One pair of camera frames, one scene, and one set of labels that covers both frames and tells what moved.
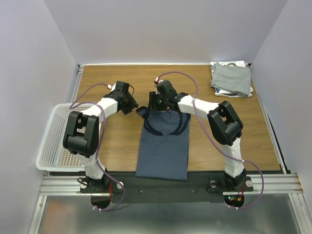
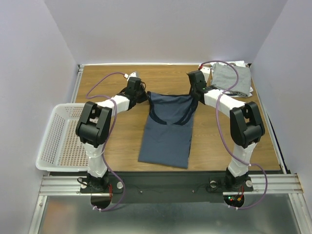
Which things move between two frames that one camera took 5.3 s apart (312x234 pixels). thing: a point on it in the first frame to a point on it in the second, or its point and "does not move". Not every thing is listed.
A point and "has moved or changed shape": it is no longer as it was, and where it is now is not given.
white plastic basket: [52, 156] does not move
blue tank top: [163, 145] has moved or changed shape
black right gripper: [156, 103] to [195, 94]
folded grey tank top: [235, 79] does not move
